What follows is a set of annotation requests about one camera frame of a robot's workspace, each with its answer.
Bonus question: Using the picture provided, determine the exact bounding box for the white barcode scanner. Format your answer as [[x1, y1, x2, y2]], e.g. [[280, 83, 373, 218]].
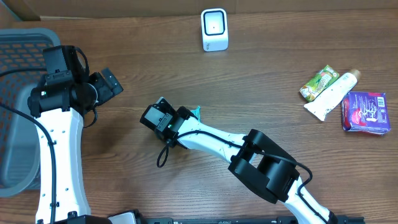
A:
[[200, 8, 229, 52]]

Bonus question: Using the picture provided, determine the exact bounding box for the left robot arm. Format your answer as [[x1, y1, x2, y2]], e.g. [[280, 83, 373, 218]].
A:
[[27, 45, 123, 223]]

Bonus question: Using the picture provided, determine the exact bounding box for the grey plastic mesh basket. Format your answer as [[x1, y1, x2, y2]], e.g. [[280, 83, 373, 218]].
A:
[[1, 28, 60, 197]]

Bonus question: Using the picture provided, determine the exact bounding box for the white tube gold cap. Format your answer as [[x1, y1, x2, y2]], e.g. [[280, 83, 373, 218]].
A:
[[303, 69, 361, 121]]

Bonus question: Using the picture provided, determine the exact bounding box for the green drink carton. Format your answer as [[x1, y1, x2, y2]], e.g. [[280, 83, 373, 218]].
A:
[[300, 65, 340, 102]]

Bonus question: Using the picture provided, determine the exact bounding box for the purple snack package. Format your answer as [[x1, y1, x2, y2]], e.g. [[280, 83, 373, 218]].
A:
[[341, 91, 391, 135]]

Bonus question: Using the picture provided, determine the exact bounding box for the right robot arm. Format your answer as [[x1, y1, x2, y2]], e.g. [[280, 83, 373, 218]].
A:
[[140, 101, 338, 223]]

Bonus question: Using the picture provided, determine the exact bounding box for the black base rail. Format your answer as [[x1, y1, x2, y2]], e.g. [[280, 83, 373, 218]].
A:
[[107, 210, 365, 224]]

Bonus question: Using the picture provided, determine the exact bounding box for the teal snack pouch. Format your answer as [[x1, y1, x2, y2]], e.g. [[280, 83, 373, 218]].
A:
[[191, 106, 201, 122]]

